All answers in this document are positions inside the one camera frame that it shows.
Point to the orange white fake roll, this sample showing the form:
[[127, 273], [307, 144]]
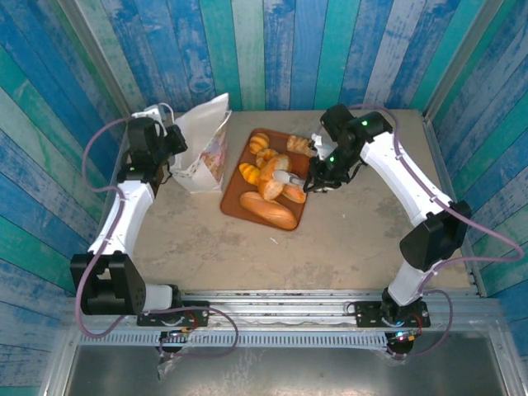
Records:
[[278, 164]]

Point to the triangular fake puff pastry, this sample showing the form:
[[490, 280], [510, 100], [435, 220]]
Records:
[[295, 194]]

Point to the fake croissant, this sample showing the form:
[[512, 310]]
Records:
[[266, 156]]

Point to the white printed paper bag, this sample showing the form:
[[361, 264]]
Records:
[[202, 123]]

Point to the pale twisted fake pastry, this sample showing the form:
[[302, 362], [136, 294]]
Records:
[[300, 145]]

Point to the long fake baguette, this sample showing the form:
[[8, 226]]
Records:
[[268, 210]]

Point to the small ridged fake bun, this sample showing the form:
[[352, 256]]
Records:
[[259, 142]]

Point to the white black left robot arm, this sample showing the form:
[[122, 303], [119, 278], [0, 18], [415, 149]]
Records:
[[107, 284]]

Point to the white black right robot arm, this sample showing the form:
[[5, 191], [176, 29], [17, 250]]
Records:
[[433, 239]]

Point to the brown plastic tray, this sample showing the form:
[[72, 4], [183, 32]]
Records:
[[232, 203]]

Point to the grey metal panel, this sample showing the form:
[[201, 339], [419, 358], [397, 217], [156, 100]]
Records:
[[288, 371]]

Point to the clear plastic scrap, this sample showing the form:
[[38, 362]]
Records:
[[165, 367]]

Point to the aluminium side rail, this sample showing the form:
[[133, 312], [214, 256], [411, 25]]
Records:
[[448, 185], [105, 208]]

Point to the aluminium corner post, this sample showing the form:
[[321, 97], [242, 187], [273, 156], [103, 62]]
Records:
[[100, 62], [460, 62]]

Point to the aluminium front rail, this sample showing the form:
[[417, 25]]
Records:
[[280, 309]]

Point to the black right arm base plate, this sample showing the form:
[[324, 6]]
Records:
[[367, 313]]

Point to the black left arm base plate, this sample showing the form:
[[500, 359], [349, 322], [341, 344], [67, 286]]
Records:
[[198, 313]]

